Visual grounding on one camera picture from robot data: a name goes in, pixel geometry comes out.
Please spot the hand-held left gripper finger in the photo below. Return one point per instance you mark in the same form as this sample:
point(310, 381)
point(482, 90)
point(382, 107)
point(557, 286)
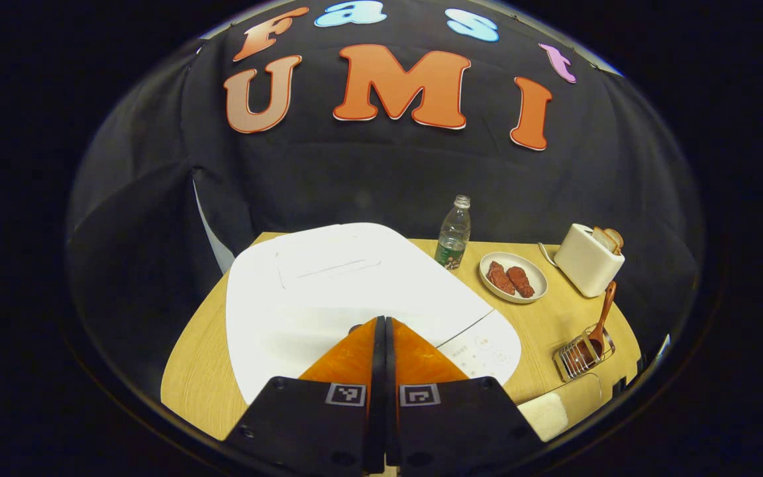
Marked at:
point(391, 411)
point(376, 411)

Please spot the white rice cooker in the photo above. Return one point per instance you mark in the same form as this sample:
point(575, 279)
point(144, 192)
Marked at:
point(328, 298)

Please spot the brown wooden spoon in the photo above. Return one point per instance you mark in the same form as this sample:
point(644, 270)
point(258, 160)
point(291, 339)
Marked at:
point(605, 311)

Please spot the red meat piece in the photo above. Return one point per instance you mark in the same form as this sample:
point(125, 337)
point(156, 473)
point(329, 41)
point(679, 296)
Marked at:
point(522, 281)
point(499, 278)

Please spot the clear plastic water bottle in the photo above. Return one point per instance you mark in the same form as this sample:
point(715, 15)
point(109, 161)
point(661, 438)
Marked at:
point(453, 238)

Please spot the white round plate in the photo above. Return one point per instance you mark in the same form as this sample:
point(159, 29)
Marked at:
point(538, 279)

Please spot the black backdrop cloth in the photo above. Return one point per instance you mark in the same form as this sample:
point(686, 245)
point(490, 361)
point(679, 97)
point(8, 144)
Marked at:
point(355, 172)

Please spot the white toaster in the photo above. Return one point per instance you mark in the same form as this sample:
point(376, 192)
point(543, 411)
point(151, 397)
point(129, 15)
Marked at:
point(583, 265)

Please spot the toast bread slice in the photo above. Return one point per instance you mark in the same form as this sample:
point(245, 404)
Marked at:
point(617, 237)
point(601, 238)

